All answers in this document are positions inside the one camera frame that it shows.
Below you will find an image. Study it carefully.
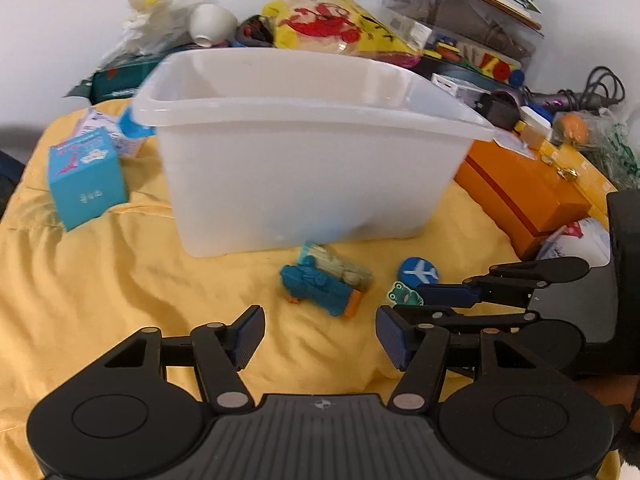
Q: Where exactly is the colourful toy puzzle board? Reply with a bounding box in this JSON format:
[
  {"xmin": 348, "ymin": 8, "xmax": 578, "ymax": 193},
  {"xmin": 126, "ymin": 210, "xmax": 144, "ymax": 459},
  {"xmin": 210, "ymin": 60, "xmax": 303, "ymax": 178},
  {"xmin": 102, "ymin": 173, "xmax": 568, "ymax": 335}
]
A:
[{"xmin": 422, "ymin": 32, "xmax": 526, "ymax": 86}]

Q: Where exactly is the beige toy vehicle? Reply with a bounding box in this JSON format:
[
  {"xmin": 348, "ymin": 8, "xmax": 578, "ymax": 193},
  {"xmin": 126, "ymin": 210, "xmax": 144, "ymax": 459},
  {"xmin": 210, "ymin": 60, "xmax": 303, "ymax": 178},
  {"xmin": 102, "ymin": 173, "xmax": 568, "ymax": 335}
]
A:
[{"xmin": 298, "ymin": 242, "xmax": 373, "ymax": 291}]

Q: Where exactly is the small white box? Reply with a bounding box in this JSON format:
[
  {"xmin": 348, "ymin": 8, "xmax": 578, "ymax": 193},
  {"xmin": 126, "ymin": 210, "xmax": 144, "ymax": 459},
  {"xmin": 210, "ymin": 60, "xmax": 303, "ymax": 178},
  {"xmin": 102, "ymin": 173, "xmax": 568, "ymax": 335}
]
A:
[{"xmin": 431, "ymin": 72, "xmax": 483, "ymax": 106}]

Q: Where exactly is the white plastic bag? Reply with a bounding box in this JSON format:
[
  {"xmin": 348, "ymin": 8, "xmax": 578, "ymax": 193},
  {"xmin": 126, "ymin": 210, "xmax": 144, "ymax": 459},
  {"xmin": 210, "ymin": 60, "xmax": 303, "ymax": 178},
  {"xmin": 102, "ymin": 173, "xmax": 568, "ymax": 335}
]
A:
[{"xmin": 100, "ymin": 0, "xmax": 216, "ymax": 68}]

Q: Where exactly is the blue toy vehicle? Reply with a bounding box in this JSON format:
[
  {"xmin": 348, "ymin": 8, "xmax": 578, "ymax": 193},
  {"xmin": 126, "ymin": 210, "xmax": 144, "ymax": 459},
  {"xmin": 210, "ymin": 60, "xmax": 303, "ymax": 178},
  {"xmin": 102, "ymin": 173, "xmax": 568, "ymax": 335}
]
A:
[{"xmin": 279, "ymin": 256, "xmax": 362, "ymax": 317}]

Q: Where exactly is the yellow flat box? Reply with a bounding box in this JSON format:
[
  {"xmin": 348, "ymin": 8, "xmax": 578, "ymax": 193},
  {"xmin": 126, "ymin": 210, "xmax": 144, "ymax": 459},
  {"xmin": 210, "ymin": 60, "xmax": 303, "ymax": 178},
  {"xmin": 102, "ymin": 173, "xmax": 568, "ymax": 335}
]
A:
[{"xmin": 520, "ymin": 130, "xmax": 618, "ymax": 196}]

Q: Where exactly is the yellow bag with red print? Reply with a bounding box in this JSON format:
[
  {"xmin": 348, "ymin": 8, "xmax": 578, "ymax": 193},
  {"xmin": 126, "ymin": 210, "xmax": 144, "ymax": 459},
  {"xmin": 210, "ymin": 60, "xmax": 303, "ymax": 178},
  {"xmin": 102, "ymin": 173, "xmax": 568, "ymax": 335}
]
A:
[{"xmin": 262, "ymin": 0, "xmax": 423, "ymax": 58}]

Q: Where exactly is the dark blue backpack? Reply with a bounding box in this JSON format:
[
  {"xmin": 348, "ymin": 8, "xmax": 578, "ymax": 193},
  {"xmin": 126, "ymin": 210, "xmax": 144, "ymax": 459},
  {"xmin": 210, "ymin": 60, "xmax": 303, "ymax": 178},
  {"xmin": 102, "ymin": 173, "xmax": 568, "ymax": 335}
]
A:
[{"xmin": 0, "ymin": 149, "xmax": 26, "ymax": 216}]

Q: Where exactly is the dark green box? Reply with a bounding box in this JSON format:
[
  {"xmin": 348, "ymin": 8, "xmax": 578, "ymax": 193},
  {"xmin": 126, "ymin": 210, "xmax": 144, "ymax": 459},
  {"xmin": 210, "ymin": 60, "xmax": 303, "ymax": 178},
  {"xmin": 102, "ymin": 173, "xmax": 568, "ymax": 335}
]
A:
[{"xmin": 65, "ymin": 55, "xmax": 166, "ymax": 103}]

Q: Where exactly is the orange box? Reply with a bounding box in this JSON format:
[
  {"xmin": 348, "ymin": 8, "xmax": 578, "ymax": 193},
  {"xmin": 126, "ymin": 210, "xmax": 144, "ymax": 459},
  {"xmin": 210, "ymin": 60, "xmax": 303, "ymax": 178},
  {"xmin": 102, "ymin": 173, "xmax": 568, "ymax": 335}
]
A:
[{"xmin": 455, "ymin": 137, "xmax": 608, "ymax": 261}]

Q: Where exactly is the pale printed paper box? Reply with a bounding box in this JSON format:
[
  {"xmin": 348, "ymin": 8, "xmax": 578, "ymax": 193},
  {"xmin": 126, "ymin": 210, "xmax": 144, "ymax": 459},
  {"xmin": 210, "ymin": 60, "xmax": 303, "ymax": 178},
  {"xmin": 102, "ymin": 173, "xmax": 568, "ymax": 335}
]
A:
[{"xmin": 72, "ymin": 109, "xmax": 146, "ymax": 158}]

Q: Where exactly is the black charger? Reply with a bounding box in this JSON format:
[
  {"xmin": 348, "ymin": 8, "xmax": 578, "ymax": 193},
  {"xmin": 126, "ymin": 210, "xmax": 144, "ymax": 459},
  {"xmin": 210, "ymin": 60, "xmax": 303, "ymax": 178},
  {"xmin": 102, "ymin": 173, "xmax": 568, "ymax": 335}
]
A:
[{"xmin": 475, "ymin": 90, "xmax": 523, "ymax": 131}]

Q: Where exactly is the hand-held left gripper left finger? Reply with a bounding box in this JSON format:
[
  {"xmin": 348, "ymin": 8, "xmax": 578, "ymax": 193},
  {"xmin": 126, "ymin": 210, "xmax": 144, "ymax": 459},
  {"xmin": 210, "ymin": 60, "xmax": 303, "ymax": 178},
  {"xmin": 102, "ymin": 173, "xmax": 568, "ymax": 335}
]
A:
[{"xmin": 102, "ymin": 304, "xmax": 267, "ymax": 413}]

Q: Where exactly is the white plastic bin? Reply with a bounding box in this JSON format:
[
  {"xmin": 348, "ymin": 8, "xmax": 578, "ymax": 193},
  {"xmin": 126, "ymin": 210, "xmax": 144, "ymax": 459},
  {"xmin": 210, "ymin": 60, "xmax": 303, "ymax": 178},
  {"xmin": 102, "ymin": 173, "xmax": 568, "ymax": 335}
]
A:
[{"xmin": 120, "ymin": 49, "xmax": 496, "ymax": 258}]

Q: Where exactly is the blue round airplane badge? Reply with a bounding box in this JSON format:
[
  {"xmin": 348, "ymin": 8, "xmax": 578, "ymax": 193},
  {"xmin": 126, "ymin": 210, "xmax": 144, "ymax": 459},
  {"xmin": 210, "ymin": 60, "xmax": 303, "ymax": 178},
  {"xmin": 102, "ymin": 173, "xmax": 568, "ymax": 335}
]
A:
[{"xmin": 400, "ymin": 257, "xmax": 440, "ymax": 286}]

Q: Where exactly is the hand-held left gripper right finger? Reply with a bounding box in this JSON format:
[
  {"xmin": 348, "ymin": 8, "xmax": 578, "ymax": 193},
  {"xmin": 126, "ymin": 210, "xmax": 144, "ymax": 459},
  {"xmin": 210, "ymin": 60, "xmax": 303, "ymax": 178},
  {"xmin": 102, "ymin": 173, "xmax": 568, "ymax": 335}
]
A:
[{"xmin": 375, "ymin": 305, "xmax": 543, "ymax": 413}]

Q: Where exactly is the yellow blanket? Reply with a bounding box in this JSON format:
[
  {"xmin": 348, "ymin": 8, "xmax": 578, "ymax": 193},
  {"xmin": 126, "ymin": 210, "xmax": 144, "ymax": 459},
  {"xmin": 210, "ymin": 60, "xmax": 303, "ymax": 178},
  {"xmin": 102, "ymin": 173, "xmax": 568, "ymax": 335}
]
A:
[{"xmin": 0, "ymin": 97, "xmax": 621, "ymax": 480}]

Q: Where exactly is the dark pouch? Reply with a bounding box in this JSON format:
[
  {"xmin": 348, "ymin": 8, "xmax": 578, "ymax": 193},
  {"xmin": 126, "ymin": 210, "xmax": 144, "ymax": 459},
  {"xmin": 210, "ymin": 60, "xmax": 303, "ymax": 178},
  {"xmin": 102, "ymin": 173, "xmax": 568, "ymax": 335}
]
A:
[{"xmin": 235, "ymin": 15, "xmax": 276, "ymax": 48}]

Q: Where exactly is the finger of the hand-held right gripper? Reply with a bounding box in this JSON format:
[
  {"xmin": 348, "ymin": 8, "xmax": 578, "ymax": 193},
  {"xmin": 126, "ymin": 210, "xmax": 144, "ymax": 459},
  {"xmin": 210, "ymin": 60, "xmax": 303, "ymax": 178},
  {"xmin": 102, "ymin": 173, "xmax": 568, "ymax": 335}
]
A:
[
  {"xmin": 400, "ymin": 307, "xmax": 542, "ymax": 333},
  {"xmin": 415, "ymin": 256, "xmax": 591, "ymax": 309}
]

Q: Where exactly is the black cable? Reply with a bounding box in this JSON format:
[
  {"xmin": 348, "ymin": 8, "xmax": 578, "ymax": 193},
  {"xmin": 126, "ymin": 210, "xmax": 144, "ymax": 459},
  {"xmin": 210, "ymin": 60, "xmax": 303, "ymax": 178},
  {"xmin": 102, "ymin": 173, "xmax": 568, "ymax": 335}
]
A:
[{"xmin": 520, "ymin": 65, "xmax": 628, "ymax": 111}]

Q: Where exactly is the light blue carton box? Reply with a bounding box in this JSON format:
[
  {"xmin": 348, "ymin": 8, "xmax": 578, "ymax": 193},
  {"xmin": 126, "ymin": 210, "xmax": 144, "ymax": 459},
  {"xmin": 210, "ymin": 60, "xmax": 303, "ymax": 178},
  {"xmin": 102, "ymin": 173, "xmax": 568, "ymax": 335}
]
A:
[{"xmin": 48, "ymin": 127, "xmax": 128, "ymax": 231}]

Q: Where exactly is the net bag with green toys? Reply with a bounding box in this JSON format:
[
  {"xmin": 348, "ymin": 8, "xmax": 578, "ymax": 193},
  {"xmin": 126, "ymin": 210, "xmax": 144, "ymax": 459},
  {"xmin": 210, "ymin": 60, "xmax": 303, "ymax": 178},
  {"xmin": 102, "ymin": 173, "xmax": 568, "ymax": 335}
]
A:
[{"xmin": 555, "ymin": 110, "xmax": 640, "ymax": 186}]

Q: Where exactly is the green frog sticker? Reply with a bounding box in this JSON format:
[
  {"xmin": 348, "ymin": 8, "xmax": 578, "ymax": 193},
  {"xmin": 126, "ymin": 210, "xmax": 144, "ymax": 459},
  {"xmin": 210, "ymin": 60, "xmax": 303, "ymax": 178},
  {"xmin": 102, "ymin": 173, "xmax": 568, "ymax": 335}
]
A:
[{"xmin": 387, "ymin": 281, "xmax": 425, "ymax": 307}]

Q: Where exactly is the white baby wipes packet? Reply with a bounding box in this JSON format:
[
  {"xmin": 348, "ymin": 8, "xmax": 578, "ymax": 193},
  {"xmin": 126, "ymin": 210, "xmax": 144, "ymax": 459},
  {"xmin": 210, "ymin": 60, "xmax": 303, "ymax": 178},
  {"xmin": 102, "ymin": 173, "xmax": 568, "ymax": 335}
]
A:
[{"xmin": 537, "ymin": 217, "xmax": 613, "ymax": 266}]

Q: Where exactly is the clear plastic case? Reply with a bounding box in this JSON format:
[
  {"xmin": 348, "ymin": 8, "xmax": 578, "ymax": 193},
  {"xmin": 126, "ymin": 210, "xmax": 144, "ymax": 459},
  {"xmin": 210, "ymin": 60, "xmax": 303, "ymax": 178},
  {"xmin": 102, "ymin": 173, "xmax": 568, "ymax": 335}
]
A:
[{"xmin": 382, "ymin": 0, "xmax": 546, "ymax": 58}]

